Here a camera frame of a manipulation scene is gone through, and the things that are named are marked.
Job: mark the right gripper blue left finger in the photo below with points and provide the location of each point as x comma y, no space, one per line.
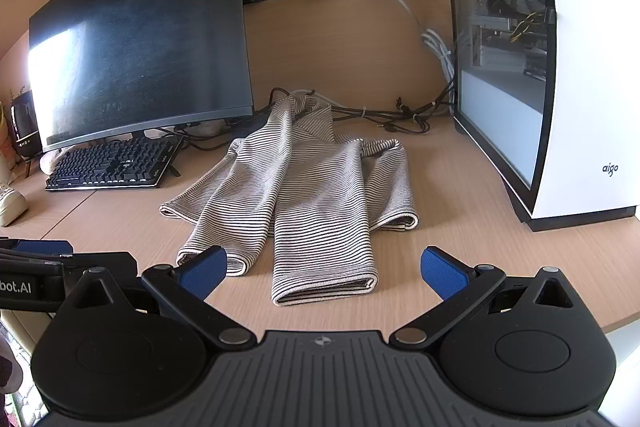
181,293

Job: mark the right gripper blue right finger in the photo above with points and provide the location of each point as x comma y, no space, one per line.
462,289

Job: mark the striped beige sweater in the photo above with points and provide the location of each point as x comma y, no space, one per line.
316,195

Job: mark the black mechanical keyboard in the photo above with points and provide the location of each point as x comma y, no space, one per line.
133,163

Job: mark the small retro black device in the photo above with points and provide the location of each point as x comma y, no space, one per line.
25,127

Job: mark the black curved monitor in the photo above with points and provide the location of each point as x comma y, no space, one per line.
97,68

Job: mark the white glass PC case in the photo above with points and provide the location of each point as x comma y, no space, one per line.
549,92

